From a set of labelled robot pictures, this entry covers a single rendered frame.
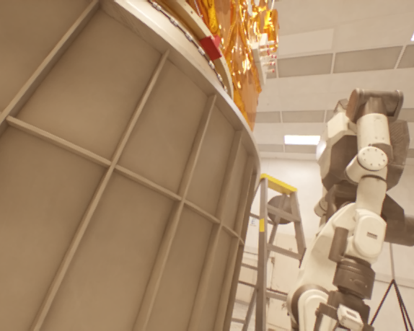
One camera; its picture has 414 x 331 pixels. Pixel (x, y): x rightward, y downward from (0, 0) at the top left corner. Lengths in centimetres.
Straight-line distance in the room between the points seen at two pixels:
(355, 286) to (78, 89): 79
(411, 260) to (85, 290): 854
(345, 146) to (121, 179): 82
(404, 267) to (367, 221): 791
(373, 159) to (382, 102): 26
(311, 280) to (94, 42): 93
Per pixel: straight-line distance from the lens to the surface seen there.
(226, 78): 143
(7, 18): 67
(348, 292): 73
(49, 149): 52
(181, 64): 71
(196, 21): 127
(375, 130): 91
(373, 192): 80
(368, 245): 72
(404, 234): 104
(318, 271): 91
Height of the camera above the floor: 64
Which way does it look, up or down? 24 degrees up
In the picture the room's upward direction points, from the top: 16 degrees clockwise
